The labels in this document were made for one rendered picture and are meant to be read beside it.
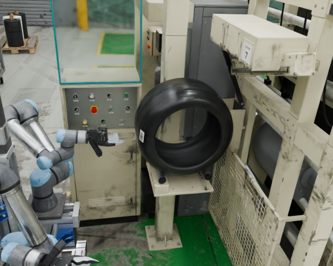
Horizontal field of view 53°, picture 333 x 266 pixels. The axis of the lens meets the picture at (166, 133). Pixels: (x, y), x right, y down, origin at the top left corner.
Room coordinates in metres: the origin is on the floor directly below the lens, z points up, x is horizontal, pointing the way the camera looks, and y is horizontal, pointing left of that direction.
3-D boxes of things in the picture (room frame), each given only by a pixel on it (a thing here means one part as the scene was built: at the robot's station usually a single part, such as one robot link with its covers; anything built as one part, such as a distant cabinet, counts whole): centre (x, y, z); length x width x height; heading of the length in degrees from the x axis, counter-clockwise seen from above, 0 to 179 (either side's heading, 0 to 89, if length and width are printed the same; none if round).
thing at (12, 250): (0.88, 0.53, 1.04); 0.11 x 0.08 x 0.09; 72
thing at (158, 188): (1.76, 0.05, 0.83); 0.36 x 0.09 x 0.06; 12
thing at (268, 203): (1.64, -0.46, 0.65); 0.90 x 0.02 x 0.70; 12
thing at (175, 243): (2.04, -0.02, 0.02); 0.27 x 0.27 x 0.04; 12
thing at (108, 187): (2.32, 0.50, 0.63); 0.56 x 0.41 x 1.27; 102
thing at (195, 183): (1.79, -0.09, 0.80); 0.37 x 0.36 x 0.02; 102
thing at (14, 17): (7.75, 3.56, 0.38); 1.20 x 0.80 x 0.76; 16
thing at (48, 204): (1.54, 0.70, 0.77); 0.15 x 0.15 x 0.10
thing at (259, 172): (2.36, -0.81, 0.61); 0.33 x 0.06 x 0.86; 102
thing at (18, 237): (1.04, 0.63, 0.88); 0.13 x 0.12 x 0.14; 162
